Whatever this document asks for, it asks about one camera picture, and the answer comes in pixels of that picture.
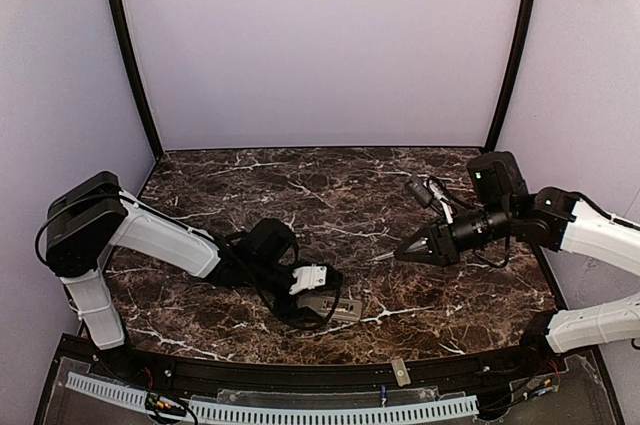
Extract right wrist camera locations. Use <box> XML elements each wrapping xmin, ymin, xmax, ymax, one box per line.
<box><xmin>403</xmin><ymin>176</ymin><xmax>474</xmax><ymax>224</ymax></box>

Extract clear handle screwdriver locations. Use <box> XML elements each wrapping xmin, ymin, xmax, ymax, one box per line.
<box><xmin>372</xmin><ymin>243</ymin><xmax>432</xmax><ymax>261</ymax></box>

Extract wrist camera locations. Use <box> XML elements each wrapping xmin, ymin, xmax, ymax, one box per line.
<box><xmin>289</xmin><ymin>264</ymin><xmax>343</xmax><ymax>295</ymax></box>
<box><xmin>403</xmin><ymin>176</ymin><xmax>474</xmax><ymax>224</ymax></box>

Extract black frame post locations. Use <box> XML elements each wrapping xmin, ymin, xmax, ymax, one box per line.
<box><xmin>483</xmin><ymin>0</ymin><xmax>535</xmax><ymax>152</ymax></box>
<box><xmin>108</xmin><ymin>0</ymin><xmax>164</xmax><ymax>161</ymax></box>

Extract white slotted cable duct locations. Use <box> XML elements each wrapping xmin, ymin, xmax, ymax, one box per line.
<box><xmin>64</xmin><ymin>373</ymin><xmax>480</xmax><ymax>424</ymax></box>

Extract white AC remote control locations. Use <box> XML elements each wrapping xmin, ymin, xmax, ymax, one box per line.
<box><xmin>298</xmin><ymin>294</ymin><xmax>363</xmax><ymax>323</ymax></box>

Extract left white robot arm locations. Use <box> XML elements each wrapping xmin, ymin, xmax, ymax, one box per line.
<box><xmin>34</xmin><ymin>171</ymin><xmax>343</xmax><ymax>351</ymax></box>

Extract left black frame post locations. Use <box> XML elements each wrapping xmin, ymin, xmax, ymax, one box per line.
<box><xmin>108</xmin><ymin>0</ymin><xmax>164</xmax><ymax>161</ymax></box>

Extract grey battery cover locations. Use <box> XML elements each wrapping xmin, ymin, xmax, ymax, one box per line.
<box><xmin>391</xmin><ymin>358</ymin><xmax>411</xmax><ymax>387</ymax></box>

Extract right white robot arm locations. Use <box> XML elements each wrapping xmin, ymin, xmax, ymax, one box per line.
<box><xmin>394</xmin><ymin>151</ymin><xmax>639</xmax><ymax>356</ymax></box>

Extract right black frame post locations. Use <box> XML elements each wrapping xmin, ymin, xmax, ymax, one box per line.
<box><xmin>483</xmin><ymin>0</ymin><xmax>535</xmax><ymax>152</ymax></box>

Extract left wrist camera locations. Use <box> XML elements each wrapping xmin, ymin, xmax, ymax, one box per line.
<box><xmin>289</xmin><ymin>264</ymin><xmax>343</xmax><ymax>295</ymax></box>

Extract black front table rail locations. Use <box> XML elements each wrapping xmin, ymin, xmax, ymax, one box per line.
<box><xmin>90</xmin><ymin>347</ymin><xmax>567</xmax><ymax>404</ymax></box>

